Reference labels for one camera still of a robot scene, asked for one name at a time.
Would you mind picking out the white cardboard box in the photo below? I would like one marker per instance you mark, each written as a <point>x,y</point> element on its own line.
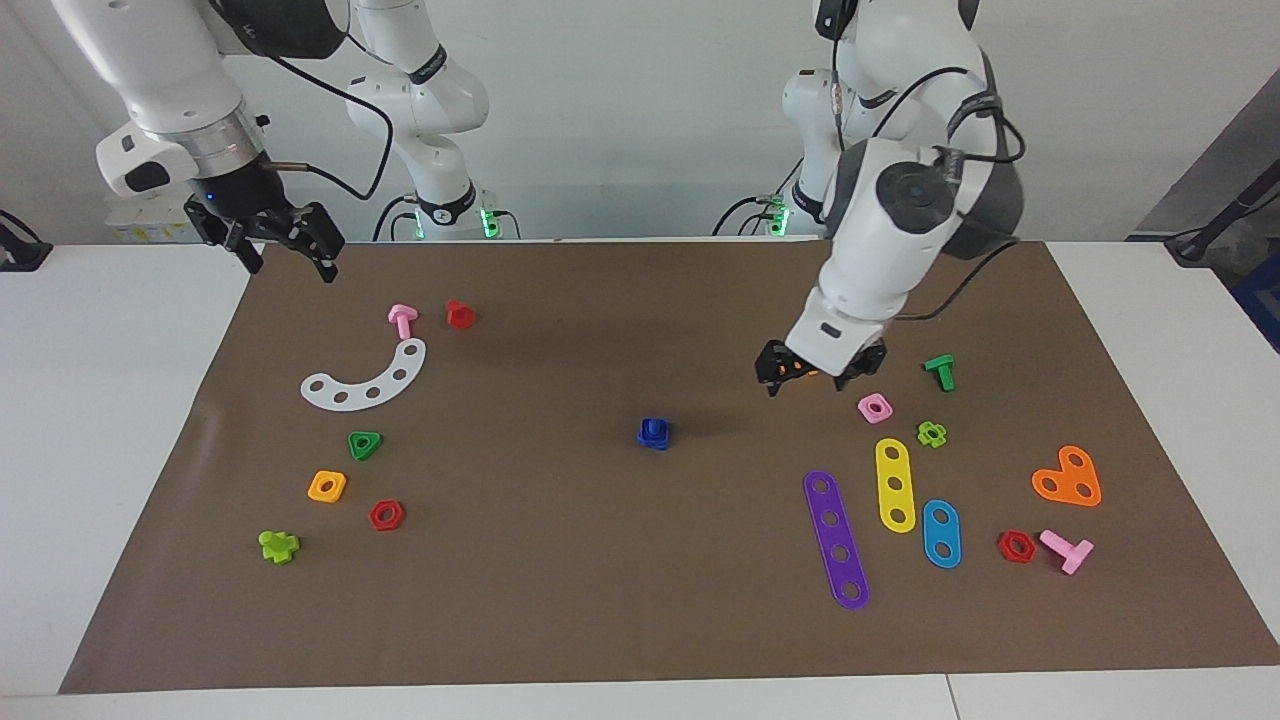
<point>140,225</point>

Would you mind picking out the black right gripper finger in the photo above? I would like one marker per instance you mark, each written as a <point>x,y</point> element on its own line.
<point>320,235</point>
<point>247,250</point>

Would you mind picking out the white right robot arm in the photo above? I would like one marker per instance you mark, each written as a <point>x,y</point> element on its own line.
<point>160,60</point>

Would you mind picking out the red hexagonal-head screw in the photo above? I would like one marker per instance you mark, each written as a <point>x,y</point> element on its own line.
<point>460,315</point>

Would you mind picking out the pink plastic screw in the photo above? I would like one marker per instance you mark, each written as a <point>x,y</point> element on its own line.
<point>402,318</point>
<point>1070,552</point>

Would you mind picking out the green cross-shaped nut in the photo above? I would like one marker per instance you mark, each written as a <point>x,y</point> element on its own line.
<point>923,436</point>

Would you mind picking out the green triangular nut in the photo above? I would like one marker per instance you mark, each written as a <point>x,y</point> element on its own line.
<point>355,450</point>

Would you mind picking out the yellow-orange plastic screw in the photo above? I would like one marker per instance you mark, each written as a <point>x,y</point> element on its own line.
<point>805,372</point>

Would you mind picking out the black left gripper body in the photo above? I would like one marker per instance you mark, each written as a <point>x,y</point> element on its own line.
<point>785,358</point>

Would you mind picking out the dark blue triangle-head screw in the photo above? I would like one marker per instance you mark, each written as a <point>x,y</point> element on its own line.
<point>655,423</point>

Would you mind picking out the red hexagonal plastic nut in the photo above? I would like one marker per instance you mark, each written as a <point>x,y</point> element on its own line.
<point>1003,547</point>
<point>374,516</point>

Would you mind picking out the black stand pole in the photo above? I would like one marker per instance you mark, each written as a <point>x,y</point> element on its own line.
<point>1192,248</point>

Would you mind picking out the purple four-hole plate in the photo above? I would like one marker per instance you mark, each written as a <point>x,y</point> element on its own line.
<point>833,520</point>

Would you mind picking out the brown table mat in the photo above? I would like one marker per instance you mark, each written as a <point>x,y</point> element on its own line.
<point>640,600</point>

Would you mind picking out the dark green plastic screw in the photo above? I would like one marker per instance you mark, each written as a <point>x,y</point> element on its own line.
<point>942,366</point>

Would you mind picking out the lime green cross-head screw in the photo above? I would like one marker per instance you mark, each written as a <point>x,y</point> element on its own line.
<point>278,547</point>

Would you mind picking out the yellow three-hole plate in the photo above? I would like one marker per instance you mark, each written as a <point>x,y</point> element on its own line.
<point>895,468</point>

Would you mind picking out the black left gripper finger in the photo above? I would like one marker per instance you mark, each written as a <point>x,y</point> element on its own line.
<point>860,380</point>
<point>772,380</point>

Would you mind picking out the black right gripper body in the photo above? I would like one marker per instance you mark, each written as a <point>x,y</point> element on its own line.
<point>240,210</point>

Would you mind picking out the light blue two-hole plate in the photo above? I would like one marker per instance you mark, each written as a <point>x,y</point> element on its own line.
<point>942,534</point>

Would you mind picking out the pink square nut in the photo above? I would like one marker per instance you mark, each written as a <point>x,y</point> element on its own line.
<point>864,409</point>

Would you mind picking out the black clamp device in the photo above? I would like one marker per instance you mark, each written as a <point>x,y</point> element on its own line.
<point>20,255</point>

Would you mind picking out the orange square nut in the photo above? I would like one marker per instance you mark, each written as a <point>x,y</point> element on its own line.
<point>314,488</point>

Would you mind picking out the orange angled three-hole plate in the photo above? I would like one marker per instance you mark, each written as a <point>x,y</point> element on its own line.
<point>1065,475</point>

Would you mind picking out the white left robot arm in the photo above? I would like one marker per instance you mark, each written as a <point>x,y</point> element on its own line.
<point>890,230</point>

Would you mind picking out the white curved five-hole plate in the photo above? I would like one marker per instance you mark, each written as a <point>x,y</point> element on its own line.
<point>390,385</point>

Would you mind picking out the blue crate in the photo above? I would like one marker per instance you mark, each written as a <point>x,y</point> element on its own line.
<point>1262,300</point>

